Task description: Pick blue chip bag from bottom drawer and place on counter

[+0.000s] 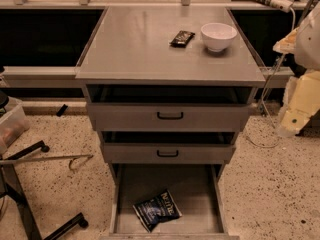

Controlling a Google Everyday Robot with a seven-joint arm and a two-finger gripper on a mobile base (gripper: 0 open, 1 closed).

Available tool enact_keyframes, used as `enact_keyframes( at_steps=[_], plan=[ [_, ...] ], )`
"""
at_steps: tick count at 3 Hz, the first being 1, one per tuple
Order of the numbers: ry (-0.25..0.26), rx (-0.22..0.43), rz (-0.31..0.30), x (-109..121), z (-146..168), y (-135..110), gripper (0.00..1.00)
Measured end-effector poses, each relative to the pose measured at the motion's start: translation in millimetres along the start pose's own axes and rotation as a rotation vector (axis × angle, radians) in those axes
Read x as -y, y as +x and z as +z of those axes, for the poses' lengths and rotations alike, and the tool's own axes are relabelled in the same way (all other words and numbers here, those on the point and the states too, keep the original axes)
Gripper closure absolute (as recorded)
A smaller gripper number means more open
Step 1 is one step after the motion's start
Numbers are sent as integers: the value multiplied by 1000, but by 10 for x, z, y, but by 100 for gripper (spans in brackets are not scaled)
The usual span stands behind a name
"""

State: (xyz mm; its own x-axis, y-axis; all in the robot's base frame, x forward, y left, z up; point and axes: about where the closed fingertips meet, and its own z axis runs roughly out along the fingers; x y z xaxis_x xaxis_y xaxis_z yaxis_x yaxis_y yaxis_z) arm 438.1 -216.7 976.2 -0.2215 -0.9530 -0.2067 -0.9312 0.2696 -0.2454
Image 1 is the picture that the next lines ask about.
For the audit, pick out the white bowl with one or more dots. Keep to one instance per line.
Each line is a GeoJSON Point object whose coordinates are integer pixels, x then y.
{"type": "Point", "coordinates": [218, 36]}

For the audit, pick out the small black floor block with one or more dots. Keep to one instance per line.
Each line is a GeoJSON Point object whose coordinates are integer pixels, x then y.
{"type": "Point", "coordinates": [61, 110]}

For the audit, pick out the middle grey drawer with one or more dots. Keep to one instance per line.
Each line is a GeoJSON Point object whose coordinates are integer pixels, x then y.
{"type": "Point", "coordinates": [126, 147]}

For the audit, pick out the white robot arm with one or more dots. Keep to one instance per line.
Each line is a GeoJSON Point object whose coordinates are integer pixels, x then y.
{"type": "Point", "coordinates": [304, 42]}

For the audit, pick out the black snack packet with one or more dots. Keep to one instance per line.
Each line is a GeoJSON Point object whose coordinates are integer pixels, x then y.
{"type": "Point", "coordinates": [182, 38]}

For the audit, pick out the grey drawer cabinet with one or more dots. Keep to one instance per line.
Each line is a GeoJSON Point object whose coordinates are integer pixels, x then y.
{"type": "Point", "coordinates": [132, 47]}

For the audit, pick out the top grey drawer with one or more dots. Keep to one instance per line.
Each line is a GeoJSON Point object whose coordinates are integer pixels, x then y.
{"type": "Point", "coordinates": [167, 108]}

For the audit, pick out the grey drawer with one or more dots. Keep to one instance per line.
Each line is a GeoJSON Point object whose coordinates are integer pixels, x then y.
{"type": "Point", "coordinates": [195, 191]}
{"type": "Point", "coordinates": [126, 147]}
{"type": "Point", "coordinates": [167, 108]}

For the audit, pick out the black rolling stand base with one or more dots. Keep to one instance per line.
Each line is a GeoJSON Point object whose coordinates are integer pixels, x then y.
{"type": "Point", "coordinates": [11, 186]}

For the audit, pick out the clear plastic storage box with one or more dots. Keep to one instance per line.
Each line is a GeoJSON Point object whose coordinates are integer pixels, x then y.
{"type": "Point", "coordinates": [13, 123]}

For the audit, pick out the blue chip bag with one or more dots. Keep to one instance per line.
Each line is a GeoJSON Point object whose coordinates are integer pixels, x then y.
{"type": "Point", "coordinates": [159, 209]}

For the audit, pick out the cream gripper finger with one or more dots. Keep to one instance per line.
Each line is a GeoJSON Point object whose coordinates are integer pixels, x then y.
{"type": "Point", "coordinates": [301, 101]}

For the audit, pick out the bottom grey drawer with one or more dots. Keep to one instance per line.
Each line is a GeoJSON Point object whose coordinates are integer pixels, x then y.
{"type": "Point", "coordinates": [195, 191]}

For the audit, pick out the metal rod with hook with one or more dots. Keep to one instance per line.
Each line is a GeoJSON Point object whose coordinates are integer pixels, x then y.
{"type": "Point", "coordinates": [46, 158]}

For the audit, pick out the grey horizontal rail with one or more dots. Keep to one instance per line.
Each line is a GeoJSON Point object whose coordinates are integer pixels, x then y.
{"type": "Point", "coordinates": [40, 77]}

